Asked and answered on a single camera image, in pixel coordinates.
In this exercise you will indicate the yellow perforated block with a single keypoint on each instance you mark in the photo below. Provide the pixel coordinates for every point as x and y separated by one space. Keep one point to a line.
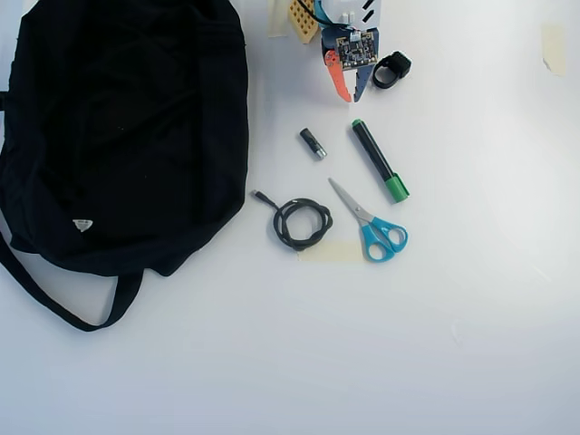
301 22

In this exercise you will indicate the black fabric bag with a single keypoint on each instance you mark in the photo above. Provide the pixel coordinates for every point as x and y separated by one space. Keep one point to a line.
113 136

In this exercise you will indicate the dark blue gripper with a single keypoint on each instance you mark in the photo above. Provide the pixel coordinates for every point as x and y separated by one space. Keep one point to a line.
363 82

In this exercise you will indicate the narrow masking tape strip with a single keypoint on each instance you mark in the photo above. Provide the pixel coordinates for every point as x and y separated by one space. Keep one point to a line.
276 22

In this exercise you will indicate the camera circuit board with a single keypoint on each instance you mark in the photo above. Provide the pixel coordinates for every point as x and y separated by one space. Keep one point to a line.
357 52

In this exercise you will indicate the black marker with green cap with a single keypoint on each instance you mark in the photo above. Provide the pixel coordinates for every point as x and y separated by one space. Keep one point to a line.
376 154

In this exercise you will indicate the masking tape piece torn corner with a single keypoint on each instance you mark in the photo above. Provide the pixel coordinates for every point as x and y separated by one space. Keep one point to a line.
553 50

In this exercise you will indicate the wide masking tape strip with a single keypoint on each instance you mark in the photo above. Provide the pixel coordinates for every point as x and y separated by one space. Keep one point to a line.
335 252

